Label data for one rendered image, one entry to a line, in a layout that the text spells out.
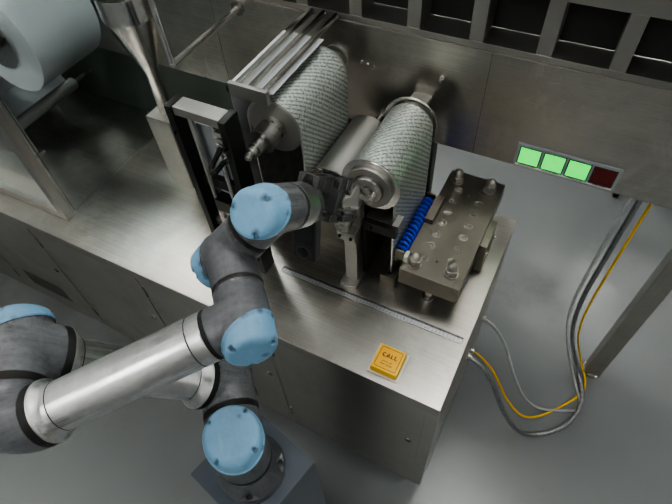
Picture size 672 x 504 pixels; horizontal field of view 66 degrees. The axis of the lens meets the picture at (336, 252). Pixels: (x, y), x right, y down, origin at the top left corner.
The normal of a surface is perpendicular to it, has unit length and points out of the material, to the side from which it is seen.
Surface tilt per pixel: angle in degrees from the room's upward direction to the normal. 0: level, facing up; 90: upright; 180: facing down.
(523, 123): 90
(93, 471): 0
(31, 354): 58
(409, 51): 90
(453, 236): 0
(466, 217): 0
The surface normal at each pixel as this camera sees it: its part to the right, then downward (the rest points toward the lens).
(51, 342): 0.72, -0.53
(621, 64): -0.46, 0.72
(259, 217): -0.39, 0.16
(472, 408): -0.05, -0.61
